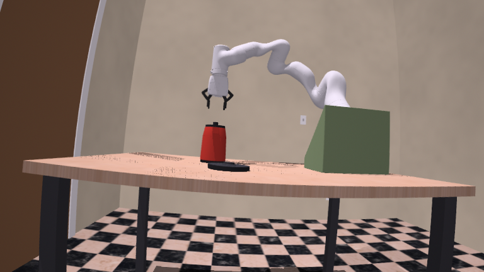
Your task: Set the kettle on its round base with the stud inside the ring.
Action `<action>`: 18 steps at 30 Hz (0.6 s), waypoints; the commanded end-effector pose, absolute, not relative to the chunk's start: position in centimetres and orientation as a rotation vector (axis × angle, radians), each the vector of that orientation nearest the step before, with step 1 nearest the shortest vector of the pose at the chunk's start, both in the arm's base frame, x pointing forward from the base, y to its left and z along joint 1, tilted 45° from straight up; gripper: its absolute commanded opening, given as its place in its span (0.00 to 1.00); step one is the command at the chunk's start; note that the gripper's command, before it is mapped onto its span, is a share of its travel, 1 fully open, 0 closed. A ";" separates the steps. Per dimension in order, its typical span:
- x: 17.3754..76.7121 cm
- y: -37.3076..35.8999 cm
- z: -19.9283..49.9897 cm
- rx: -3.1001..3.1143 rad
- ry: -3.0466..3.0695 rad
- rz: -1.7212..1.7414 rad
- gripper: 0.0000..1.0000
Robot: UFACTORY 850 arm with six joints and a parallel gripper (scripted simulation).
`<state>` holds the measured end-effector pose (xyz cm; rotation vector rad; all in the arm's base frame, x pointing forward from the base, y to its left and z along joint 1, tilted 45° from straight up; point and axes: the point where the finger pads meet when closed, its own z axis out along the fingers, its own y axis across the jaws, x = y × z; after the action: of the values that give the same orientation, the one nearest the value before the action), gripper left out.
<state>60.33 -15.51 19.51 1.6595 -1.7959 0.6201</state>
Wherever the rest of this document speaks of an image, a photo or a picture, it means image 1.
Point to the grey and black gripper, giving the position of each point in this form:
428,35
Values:
218,86

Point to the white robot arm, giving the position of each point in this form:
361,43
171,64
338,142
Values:
333,85

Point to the red electric kettle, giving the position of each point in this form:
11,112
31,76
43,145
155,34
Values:
213,144

